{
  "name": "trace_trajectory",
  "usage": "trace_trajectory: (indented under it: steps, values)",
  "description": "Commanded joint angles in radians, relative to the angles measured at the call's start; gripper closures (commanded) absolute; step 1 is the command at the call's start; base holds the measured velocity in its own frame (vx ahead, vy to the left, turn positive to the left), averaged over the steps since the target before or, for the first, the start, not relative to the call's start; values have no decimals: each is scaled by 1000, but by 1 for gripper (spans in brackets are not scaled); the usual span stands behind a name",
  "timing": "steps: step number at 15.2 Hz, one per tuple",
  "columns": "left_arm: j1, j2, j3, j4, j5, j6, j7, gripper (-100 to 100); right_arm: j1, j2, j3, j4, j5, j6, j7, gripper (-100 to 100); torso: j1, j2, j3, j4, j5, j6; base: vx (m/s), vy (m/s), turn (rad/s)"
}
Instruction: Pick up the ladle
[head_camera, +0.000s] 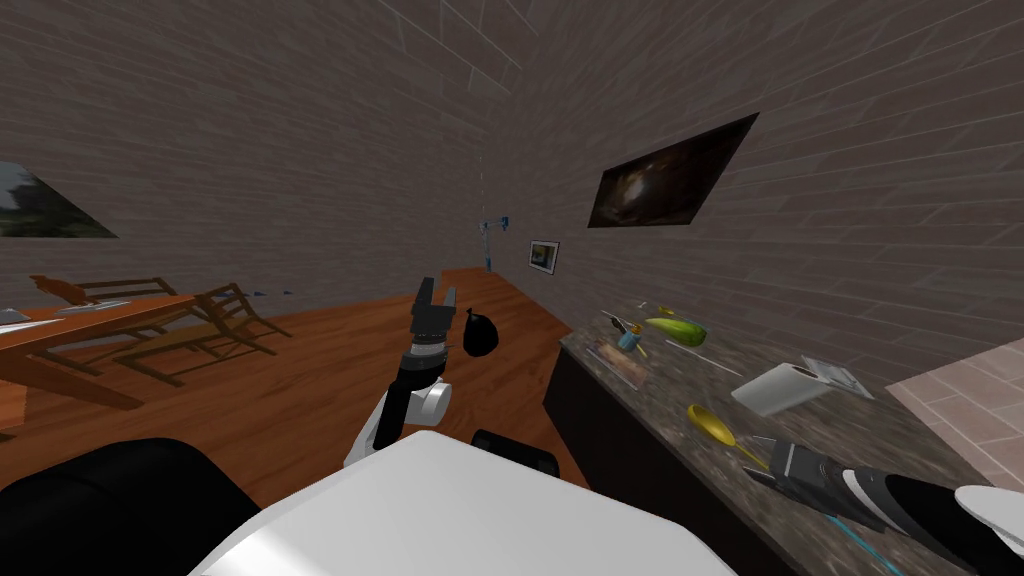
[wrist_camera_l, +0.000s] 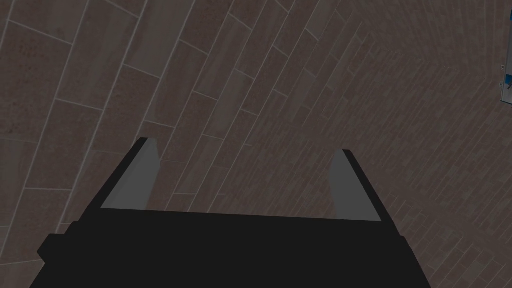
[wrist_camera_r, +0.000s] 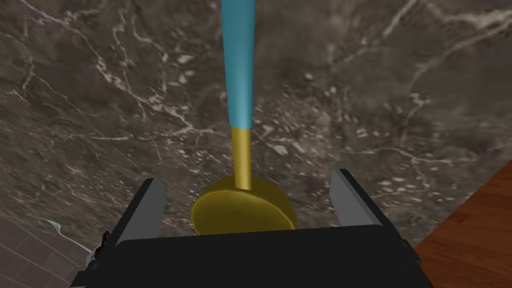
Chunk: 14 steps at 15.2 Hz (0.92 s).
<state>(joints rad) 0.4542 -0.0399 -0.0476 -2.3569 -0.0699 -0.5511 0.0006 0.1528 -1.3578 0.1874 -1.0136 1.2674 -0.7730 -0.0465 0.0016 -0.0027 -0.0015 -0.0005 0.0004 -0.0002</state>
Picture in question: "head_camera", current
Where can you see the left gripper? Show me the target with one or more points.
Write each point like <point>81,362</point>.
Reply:
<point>432,326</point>

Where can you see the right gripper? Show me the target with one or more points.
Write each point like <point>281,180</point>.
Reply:
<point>808,476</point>

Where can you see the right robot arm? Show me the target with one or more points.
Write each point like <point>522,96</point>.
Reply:
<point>936,516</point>

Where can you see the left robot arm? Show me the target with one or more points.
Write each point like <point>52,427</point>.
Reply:
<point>96,512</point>

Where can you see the black round object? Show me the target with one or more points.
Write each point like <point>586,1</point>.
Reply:
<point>480,336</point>

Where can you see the yellow spoon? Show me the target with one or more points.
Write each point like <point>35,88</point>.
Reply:
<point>710,426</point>

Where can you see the white paper towel roll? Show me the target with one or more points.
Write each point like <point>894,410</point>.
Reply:
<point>780,390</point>

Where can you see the thin silver rod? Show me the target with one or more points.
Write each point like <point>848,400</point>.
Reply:
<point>704,358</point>

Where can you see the dark counter cabinet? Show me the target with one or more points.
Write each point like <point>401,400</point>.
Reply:
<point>632,456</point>

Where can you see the thin teal rod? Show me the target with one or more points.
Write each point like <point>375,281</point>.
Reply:
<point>868,546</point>

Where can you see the green cucumber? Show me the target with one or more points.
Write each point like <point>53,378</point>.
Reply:
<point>680,330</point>

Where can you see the brown flat board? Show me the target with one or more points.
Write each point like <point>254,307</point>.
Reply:
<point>624,364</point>

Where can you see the small blue bottle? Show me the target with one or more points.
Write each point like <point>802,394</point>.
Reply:
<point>630,339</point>

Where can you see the wooden chair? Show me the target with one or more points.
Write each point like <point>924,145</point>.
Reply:
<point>216,320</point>
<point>132,286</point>

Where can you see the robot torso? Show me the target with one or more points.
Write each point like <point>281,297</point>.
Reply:
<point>448,520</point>

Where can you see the wooden dining table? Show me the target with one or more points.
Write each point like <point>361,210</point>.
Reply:
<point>88,324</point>

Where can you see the blue wall fixture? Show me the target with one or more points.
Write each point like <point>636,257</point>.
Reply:
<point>490,232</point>

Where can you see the small framed wall picture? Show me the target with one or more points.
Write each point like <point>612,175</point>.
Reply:
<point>543,257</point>

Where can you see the large dark wall picture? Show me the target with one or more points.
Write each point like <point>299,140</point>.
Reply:
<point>668,180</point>

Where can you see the dark landscape wall picture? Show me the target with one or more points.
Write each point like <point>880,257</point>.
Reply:
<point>36,212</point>

